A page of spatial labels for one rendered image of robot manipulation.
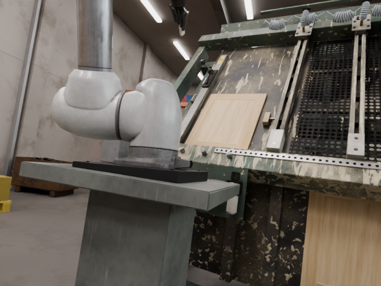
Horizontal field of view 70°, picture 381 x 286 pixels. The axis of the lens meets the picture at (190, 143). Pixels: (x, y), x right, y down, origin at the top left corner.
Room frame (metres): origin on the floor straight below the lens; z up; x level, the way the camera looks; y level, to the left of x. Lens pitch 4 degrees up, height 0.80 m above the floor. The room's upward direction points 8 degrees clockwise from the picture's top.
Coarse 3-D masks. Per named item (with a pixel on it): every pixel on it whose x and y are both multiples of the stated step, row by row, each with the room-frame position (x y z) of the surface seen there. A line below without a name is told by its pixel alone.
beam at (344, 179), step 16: (192, 160) 1.41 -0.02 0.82; (208, 160) 1.37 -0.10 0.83; (224, 160) 1.34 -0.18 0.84; (240, 160) 1.31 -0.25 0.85; (256, 160) 1.28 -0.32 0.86; (272, 160) 1.25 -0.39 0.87; (352, 160) 1.12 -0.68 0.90; (256, 176) 1.28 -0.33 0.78; (272, 176) 1.24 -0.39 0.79; (288, 176) 1.19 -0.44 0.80; (304, 176) 1.15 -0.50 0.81; (320, 176) 1.12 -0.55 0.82; (336, 176) 1.10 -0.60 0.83; (352, 176) 1.08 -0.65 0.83; (368, 176) 1.06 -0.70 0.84; (320, 192) 1.19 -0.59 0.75; (336, 192) 1.15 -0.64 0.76; (352, 192) 1.11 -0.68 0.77; (368, 192) 1.07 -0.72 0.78
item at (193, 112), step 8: (216, 64) 1.99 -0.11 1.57; (224, 64) 2.01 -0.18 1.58; (216, 80) 1.91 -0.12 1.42; (208, 88) 1.82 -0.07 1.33; (200, 96) 1.78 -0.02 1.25; (192, 104) 1.75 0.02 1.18; (200, 104) 1.74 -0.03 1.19; (192, 112) 1.69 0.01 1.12; (184, 120) 1.66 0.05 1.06; (192, 120) 1.67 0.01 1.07; (184, 128) 1.61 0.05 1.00; (184, 136) 1.61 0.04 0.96
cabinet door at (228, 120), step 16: (224, 96) 1.73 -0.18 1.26; (240, 96) 1.68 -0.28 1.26; (256, 96) 1.63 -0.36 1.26; (208, 112) 1.68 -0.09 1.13; (224, 112) 1.63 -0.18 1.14; (240, 112) 1.58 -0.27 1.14; (256, 112) 1.54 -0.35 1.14; (208, 128) 1.58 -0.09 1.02; (224, 128) 1.54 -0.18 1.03; (240, 128) 1.50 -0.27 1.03; (192, 144) 1.53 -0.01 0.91; (208, 144) 1.49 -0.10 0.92; (224, 144) 1.46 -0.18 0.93; (240, 144) 1.42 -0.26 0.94
